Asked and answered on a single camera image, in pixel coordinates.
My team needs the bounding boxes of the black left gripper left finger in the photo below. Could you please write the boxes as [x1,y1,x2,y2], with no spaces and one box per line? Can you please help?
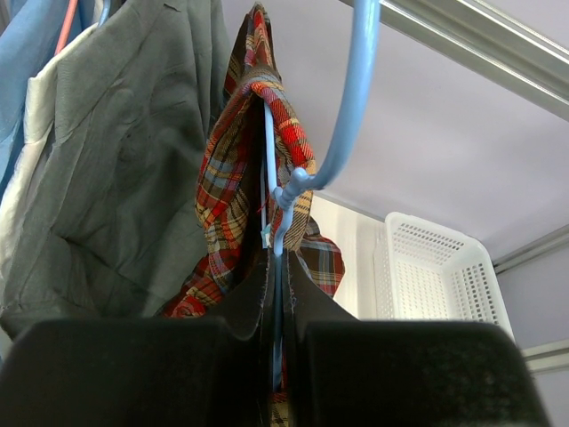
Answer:
[1,253,274,426]

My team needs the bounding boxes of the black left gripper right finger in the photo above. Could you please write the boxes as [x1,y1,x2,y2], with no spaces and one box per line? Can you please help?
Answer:
[282,253,549,426]

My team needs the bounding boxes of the plaid shirt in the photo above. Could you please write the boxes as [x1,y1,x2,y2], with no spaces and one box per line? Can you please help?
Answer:
[162,2,347,427]

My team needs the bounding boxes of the light blue hanger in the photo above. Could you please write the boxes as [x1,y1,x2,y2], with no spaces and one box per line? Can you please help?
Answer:
[261,0,381,391]

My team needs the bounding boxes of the grey shirt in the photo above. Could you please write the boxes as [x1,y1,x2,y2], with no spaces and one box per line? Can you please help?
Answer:
[1,1,229,338]

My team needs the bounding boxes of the white shirt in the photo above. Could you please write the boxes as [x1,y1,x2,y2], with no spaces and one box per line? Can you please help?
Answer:
[1,24,97,279]

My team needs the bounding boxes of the pink hanger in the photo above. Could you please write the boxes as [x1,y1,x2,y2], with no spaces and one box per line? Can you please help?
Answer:
[54,0,80,56]

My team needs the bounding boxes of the light blue shirt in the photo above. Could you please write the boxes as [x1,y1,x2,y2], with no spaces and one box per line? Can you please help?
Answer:
[0,0,112,197]

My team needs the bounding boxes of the white plastic basket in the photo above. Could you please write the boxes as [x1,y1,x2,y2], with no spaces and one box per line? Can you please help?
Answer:
[373,212,514,336]

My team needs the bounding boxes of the aluminium frame right posts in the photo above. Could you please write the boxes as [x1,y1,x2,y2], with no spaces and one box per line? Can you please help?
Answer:
[493,226,568,375]

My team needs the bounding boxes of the aluminium hanging rail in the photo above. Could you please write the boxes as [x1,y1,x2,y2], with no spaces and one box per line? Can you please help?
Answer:
[337,0,569,122]

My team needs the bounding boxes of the blue hanger on rail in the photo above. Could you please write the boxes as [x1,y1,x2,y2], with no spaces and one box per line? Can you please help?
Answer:
[97,0,112,27]

